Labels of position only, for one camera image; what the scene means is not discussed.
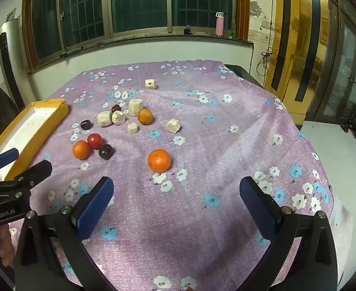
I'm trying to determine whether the purple floral tablecloth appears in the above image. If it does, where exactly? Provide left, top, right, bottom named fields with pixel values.
left=8, top=59, right=355, bottom=291

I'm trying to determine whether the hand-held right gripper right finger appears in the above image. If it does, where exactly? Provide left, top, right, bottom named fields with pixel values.
left=239, top=176, right=339, bottom=291

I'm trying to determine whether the wooden framed window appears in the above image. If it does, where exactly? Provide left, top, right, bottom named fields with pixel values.
left=22, top=0, right=252, bottom=71

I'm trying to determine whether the yellow wooden door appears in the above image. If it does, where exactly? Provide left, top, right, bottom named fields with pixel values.
left=263, top=0, right=330, bottom=125

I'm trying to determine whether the pink water bottle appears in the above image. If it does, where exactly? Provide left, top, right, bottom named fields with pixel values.
left=215, top=11, right=225, bottom=36

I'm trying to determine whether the black table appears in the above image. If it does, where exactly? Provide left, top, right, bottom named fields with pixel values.
left=225, top=64, right=276, bottom=95

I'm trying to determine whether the black wall cable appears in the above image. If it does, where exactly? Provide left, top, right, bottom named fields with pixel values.
left=256, top=12, right=276, bottom=77

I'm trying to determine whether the orange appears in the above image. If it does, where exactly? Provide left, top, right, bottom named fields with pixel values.
left=148, top=149, right=172, bottom=172
left=72, top=140, right=90, bottom=161
left=137, top=108, right=153, bottom=125

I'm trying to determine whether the white standing air conditioner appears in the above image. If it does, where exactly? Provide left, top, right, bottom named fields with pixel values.
left=0, top=18, right=26, bottom=110

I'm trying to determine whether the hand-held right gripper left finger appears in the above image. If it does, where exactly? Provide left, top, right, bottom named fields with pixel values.
left=14, top=176, right=115, bottom=291

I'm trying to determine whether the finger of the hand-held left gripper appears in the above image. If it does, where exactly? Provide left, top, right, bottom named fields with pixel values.
left=14, top=159, right=53, bottom=195
left=0, top=148, right=20, bottom=177

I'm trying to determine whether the yellow cardboard box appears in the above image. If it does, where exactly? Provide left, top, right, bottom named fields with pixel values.
left=0, top=98, right=69, bottom=182

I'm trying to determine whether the person's left hand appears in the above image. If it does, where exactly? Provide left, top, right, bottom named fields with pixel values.
left=0, top=224, right=16, bottom=269

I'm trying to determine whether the dark glass door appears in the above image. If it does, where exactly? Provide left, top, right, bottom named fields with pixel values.
left=314, top=0, right=356, bottom=134

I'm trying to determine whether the red tomato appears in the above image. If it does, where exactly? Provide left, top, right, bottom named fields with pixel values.
left=87, top=133, right=103, bottom=149

